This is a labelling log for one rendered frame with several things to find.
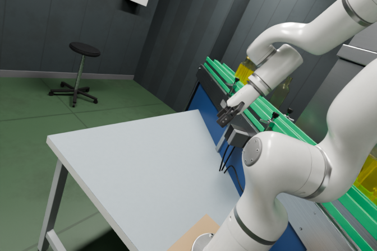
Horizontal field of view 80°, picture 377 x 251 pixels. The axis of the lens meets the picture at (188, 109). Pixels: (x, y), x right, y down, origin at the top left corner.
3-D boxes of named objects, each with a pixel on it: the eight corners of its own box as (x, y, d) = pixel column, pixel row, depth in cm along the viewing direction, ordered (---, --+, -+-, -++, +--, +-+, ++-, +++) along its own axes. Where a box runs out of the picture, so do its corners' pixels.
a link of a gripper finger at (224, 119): (230, 107, 73) (215, 120, 74) (231, 108, 70) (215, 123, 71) (237, 114, 73) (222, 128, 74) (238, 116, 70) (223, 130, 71)
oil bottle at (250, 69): (243, 96, 161) (263, 59, 150) (237, 93, 159) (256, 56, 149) (240, 93, 166) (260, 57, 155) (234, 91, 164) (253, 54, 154)
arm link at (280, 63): (253, 70, 70) (274, 92, 70) (286, 38, 67) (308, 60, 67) (250, 70, 78) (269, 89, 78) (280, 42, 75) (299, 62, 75)
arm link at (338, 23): (317, -25, 47) (238, 56, 74) (371, 29, 47) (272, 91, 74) (330, -37, 52) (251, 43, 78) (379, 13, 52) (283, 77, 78)
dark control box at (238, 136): (241, 149, 114) (249, 135, 111) (228, 145, 111) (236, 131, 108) (235, 139, 121) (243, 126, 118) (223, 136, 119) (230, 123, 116)
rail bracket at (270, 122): (265, 140, 102) (281, 115, 97) (252, 136, 100) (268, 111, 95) (261, 135, 106) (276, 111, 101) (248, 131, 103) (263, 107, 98)
